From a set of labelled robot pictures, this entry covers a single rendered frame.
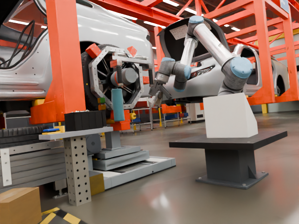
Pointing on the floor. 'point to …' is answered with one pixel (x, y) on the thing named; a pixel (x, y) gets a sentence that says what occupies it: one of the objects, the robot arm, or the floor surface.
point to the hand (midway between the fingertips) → (155, 108)
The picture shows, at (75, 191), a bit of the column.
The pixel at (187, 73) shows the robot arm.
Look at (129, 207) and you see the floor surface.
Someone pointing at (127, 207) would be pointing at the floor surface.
